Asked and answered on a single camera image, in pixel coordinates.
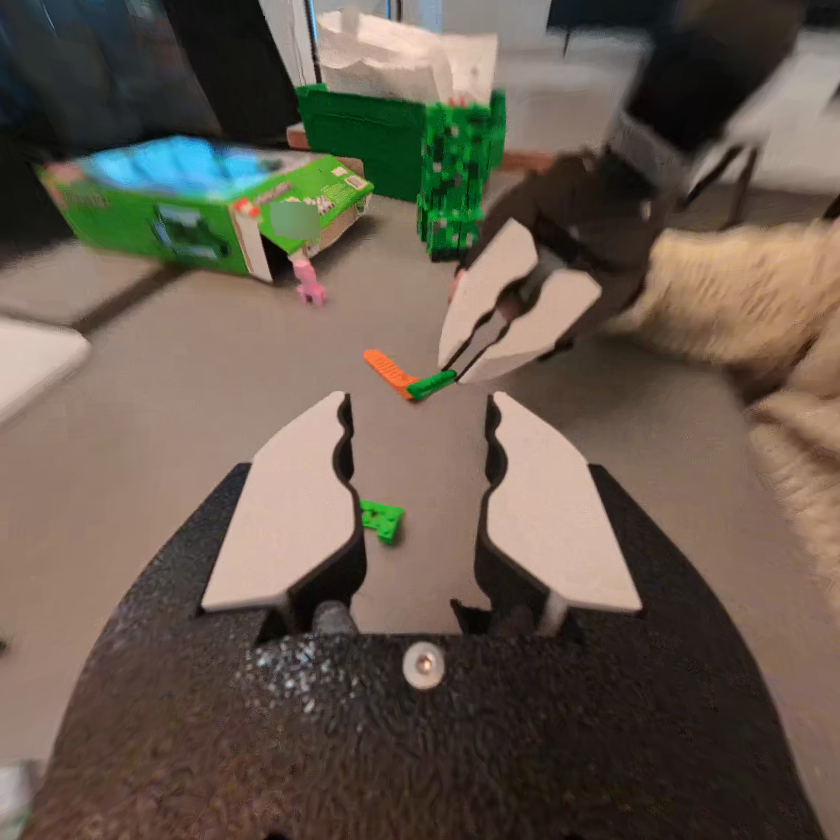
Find green lego box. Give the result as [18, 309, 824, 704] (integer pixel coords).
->
[38, 134, 375, 284]

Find pink lego pig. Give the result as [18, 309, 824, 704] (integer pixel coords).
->
[292, 256, 329, 308]

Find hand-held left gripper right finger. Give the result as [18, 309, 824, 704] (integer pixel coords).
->
[476, 392, 643, 637]

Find white paper bags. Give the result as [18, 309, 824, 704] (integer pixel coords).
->
[315, 10, 500, 107]

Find narrow green lego plate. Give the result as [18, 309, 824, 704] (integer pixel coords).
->
[407, 369, 458, 402]

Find green pixelated lego model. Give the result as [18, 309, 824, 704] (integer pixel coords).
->
[416, 91, 508, 263]

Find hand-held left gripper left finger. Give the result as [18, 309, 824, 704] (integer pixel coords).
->
[200, 392, 366, 614]

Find orange brick separator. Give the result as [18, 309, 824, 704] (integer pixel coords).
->
[364, 349, 422, 401]

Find cream knit sweater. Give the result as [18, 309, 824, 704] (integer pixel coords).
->
[748, 387, 840, 592]

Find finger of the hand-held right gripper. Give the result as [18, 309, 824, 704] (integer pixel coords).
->
[458, 269, 603, 386]
[438, 220, 540, 372]

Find wide green lego plate with holes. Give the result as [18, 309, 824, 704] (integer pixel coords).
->
[360, 500, 405, 546]

